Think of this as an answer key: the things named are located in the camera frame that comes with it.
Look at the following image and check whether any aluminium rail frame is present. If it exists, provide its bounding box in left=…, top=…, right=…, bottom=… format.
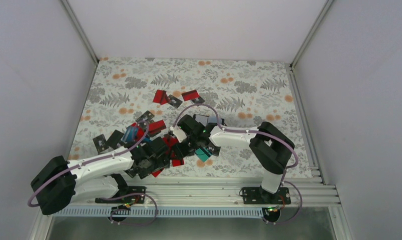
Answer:
left=30, top=167, right=352, bottom=240

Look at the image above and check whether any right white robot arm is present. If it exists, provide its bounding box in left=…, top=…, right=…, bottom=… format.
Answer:
left=170, top=115, right=297, bottom=204

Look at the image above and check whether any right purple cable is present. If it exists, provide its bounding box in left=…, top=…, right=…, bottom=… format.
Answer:
left=171, top=103, right=303, bottom=227

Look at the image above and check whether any floral patterned table mat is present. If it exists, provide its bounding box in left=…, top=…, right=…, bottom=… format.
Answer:
left=68, top=57, right=312, bottom=178

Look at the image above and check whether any blue grey cable duct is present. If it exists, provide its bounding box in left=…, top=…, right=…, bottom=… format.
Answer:
left=53, top=205, right=265, bottom=219

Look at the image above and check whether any small black card top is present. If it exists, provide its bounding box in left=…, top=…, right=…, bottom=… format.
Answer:
left=191, top=96, right=205, bottom=104

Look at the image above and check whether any teal card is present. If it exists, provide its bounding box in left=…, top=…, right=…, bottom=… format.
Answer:
left=195, top=147, right=212, bottom=163

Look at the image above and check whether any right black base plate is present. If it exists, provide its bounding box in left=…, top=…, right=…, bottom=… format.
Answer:
left=239, top=187, right=291, bottom=205

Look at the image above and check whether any black VIP card left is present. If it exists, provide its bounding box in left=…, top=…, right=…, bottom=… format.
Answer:
left=93, top=134, right=109, bottom=154

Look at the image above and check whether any black vip card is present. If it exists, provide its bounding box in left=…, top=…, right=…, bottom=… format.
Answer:
left=93, top=134, right=109, bottom=154
left=207, top=145, right=221, bottom=156

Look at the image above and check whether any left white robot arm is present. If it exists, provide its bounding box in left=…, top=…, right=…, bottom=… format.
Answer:
left=29, top=137, right=170, bottom=215

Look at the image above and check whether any red card far left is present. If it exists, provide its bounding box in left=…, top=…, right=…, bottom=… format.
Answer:
left=153, top=89, right=169, bottom=105

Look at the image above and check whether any red black-stripe card top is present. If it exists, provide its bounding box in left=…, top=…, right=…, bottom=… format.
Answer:
left=181, top=90, right=199, bottom=101

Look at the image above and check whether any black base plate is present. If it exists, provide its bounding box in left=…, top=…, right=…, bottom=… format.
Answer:
left=95, top=186, right=146, bottom=205
left=239, top=187, right=291, bottom=205

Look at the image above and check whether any black card holder wallet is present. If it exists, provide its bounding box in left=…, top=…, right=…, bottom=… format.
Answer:
left=193, top=114, right=218, bottom=126

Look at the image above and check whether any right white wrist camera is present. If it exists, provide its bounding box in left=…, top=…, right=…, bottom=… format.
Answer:
left=169, top=126, right=187, bottom=143

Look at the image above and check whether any blue card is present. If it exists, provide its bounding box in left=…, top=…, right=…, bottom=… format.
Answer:
left=121, top=126, right=139, bottom=143

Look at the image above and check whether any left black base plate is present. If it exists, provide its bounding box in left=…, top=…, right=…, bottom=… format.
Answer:
left=95, top=186, right=146, bottom=205

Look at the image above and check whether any black card near top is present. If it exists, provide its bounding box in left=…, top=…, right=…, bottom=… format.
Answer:
left=168, top=94, right=183, bottom=109

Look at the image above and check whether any black VIP card right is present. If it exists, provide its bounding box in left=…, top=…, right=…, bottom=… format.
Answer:
left=207, top=145, right=221, bottom=156

